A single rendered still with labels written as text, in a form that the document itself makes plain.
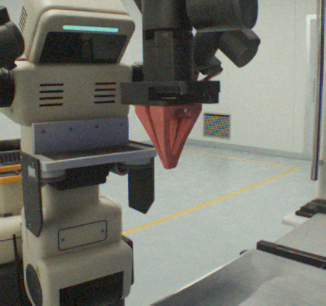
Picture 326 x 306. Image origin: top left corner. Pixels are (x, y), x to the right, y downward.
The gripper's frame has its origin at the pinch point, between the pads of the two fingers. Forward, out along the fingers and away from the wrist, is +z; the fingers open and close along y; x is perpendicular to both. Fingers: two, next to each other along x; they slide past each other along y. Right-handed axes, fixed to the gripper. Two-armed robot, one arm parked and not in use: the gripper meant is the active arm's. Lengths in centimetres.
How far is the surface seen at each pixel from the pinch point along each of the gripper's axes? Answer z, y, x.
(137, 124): 62, -490, 441
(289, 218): 29, -17, 67
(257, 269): 20.8, 1.0, 19.3
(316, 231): 21.4, 1.0, 42.6
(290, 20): -103, -250, 541
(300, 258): 20.0, 5.3, 25.7
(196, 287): 18.3, -0.1, 4.9
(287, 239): 21.2, -1.6, 34.9
